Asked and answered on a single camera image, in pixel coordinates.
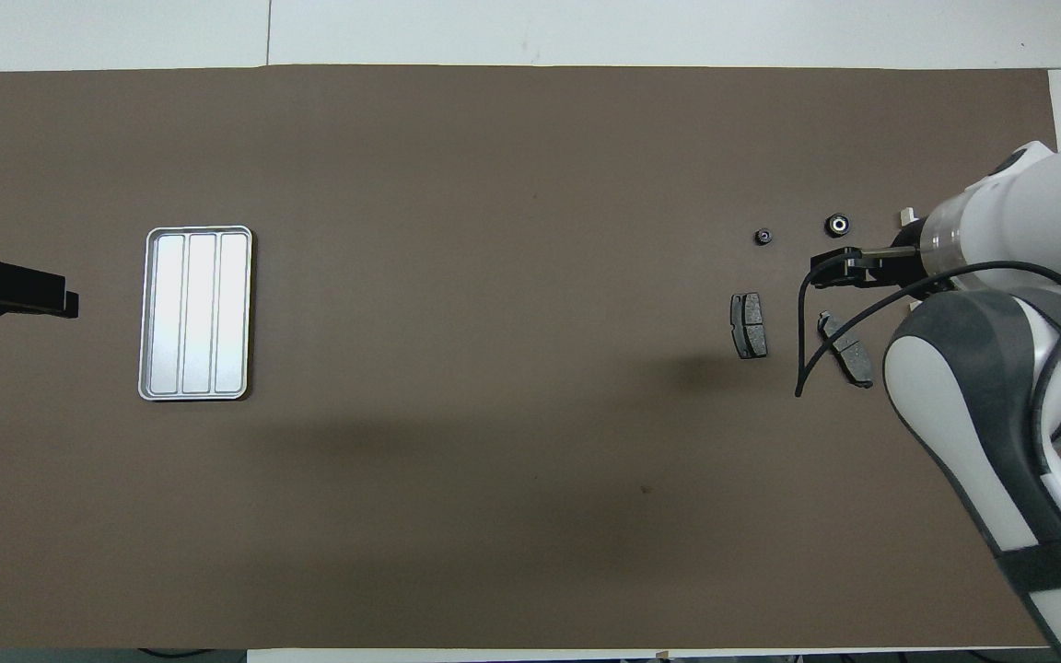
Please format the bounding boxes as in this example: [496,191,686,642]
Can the brown table mat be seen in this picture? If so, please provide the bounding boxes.
[0,64,1061,651]

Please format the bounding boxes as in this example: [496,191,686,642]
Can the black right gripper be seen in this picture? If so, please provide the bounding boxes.
[810,241,927,288]

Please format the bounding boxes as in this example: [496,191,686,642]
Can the silver metal tray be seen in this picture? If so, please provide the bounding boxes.
[137,225,254,402]

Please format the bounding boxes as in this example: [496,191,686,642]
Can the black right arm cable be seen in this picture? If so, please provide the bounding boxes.
[795,261,1061,399]

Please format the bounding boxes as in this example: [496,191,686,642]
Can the dark rectangular brake pad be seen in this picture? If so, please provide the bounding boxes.
[729,292,769,360]

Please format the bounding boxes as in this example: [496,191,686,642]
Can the dark curved brake pad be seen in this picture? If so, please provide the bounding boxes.
[817,310,875,390]

